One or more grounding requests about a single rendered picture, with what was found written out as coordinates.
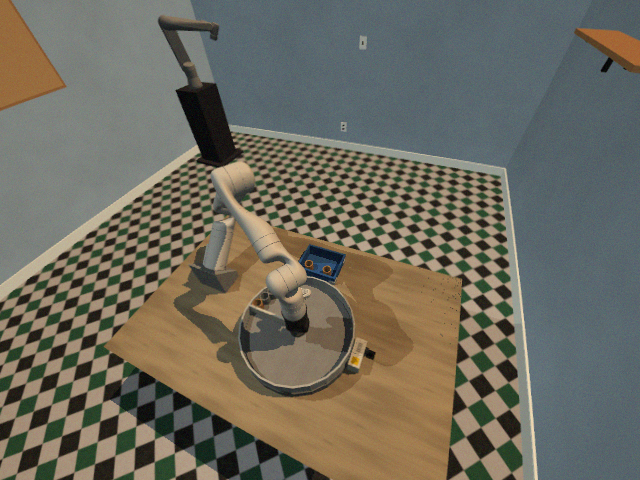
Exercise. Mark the blue tray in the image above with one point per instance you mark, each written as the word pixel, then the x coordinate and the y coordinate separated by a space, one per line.
pixel 323 257

